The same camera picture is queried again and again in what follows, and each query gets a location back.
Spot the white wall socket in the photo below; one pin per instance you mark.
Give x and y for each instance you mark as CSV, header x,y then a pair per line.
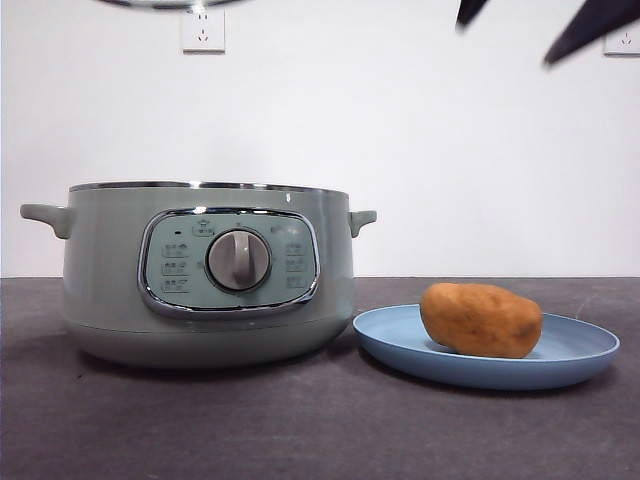
x,y
625,45
202,35

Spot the brown potato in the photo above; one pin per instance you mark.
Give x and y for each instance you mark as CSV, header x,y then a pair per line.
x,y
480,320

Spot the blue round plate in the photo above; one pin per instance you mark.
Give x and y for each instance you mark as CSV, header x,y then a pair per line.
x,y
395,335

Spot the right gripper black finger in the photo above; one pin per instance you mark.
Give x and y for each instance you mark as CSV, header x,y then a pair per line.
x,y
472,11
582,32

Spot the glass lid with green knob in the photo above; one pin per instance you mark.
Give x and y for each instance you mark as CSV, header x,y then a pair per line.
x,y
165,3

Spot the pale green electric steamer pot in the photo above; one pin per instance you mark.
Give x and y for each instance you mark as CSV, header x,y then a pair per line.
x,y
110,280

